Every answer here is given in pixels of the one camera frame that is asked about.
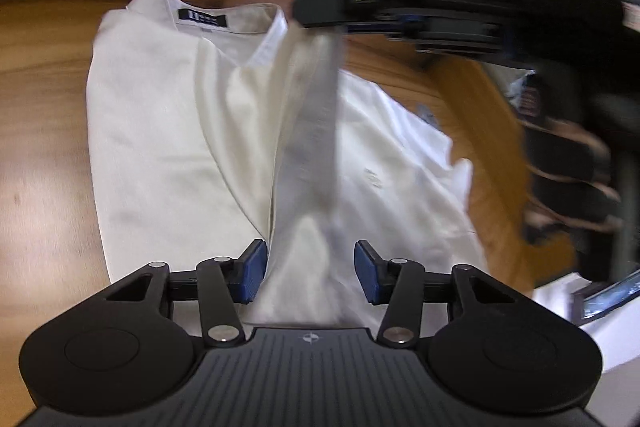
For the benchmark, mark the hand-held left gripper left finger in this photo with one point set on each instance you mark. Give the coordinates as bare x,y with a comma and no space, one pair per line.
252,269

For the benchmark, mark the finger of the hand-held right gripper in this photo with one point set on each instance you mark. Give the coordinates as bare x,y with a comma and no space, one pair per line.
340,9

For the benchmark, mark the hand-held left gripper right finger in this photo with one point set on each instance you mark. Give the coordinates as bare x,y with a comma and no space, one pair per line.
367,272

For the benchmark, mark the cream white collared shirt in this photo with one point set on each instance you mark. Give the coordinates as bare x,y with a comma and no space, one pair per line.
175,132

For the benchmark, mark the person's right hand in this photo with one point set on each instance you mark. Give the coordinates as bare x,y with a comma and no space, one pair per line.
560,177

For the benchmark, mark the small grey card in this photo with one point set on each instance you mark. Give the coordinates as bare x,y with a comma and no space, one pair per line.
426,113

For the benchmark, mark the dark framed window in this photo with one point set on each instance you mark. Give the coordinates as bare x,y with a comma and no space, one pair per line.
610,297

